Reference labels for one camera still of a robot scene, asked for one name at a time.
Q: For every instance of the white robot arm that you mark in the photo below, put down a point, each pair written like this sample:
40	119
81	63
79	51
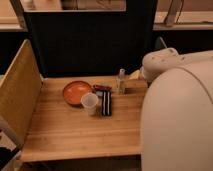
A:
177	112

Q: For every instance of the white ceramic cup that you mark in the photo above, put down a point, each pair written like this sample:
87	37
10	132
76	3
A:
90	102

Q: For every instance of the orange ceramic plate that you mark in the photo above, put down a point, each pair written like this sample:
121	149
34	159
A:
73	92

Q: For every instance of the red small object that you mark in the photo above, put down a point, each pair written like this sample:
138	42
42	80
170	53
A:
102	88

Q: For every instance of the small blue grey object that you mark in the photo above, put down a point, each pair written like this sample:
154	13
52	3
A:
99	93

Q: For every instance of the clear glass bottle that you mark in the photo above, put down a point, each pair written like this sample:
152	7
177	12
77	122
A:
121	81

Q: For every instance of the black back panel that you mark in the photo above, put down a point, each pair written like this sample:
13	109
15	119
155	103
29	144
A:
92	43

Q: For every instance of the yellow side panel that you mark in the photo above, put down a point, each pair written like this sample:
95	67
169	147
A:
19	90

